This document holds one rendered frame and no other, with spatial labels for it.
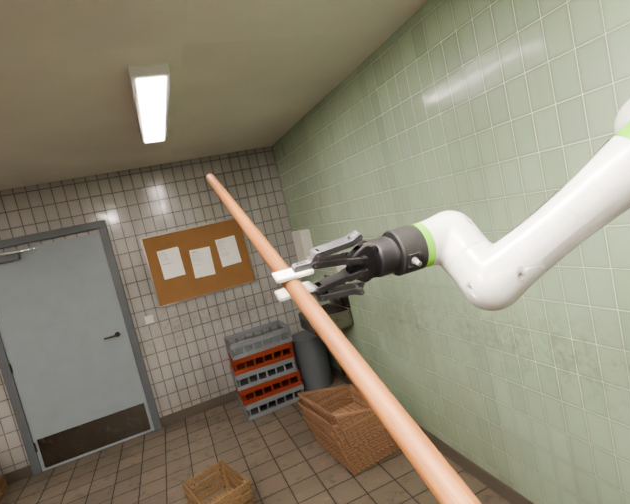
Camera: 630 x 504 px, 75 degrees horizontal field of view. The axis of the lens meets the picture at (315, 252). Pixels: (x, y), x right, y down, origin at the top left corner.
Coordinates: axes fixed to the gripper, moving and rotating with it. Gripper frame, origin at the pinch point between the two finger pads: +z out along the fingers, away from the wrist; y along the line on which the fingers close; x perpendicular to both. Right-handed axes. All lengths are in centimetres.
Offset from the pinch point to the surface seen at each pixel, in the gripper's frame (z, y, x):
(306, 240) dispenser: -107, 138, 289
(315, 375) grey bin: -83, 263, 238
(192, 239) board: -4, 134, 350
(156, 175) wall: 14, 69, 380
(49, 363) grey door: 149, 208, 315
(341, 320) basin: -102, 181, 207
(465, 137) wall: -118, 7, 90
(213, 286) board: -12, 183, 330
